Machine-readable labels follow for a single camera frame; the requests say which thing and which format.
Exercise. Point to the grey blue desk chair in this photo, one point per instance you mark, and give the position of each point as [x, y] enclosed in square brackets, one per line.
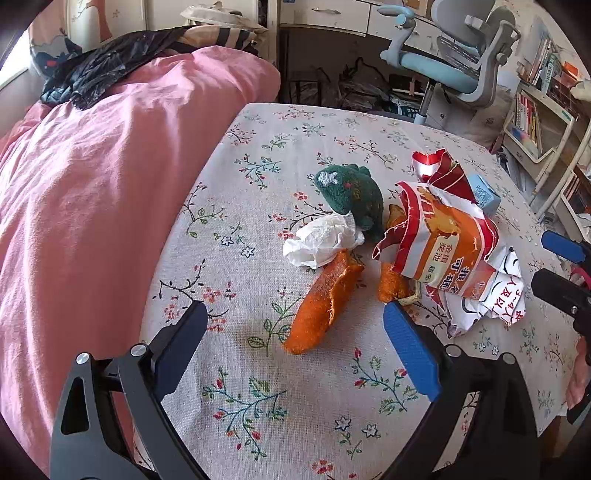
[452, 62]

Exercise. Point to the green knitted toy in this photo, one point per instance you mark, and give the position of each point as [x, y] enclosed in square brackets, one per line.
[355, 194]

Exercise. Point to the small white tissue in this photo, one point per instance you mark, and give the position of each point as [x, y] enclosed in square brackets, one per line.
[323, 240]

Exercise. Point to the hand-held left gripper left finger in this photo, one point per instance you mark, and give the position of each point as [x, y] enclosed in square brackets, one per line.
[184, 332]

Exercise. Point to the printed pillow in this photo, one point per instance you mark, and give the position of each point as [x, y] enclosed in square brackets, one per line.
[51, 50]

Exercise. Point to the pink blanket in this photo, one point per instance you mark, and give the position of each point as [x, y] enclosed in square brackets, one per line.
[92, 207]

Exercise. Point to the white book cart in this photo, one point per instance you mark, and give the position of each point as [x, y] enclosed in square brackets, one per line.
[531, 120]

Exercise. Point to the long orange peel piece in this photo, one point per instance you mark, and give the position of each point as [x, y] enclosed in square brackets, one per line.
[318, 309]

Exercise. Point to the torn red orange snack bag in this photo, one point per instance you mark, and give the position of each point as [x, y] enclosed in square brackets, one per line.
[443, 249]

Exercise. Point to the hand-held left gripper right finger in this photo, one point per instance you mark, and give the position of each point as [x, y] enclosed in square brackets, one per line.
[411, 350]

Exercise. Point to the small blue carton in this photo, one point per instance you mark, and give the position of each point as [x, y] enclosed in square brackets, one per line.
[485, 194]

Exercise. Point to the striped beige cloth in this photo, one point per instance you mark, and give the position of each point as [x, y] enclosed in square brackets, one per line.
[221, 37]

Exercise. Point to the short orange peel piece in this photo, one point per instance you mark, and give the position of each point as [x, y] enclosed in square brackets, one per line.
[392, 284]

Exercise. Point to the white bag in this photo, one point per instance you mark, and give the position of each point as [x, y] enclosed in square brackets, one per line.
[217, 14]

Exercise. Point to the floral bed sheet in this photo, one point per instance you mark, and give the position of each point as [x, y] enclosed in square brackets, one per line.
[258, 369]

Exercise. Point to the black puffer jacket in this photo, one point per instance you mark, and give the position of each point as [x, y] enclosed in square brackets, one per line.
[92, 69]

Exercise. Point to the white desk with drawers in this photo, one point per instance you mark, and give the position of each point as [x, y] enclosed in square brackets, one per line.
[332, 14]

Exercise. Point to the clear plastic bags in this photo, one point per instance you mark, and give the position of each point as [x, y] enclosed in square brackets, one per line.
[355, 87]

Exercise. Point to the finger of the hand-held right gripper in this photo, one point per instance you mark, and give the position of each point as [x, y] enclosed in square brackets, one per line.
[563, 247]
[556, 288]

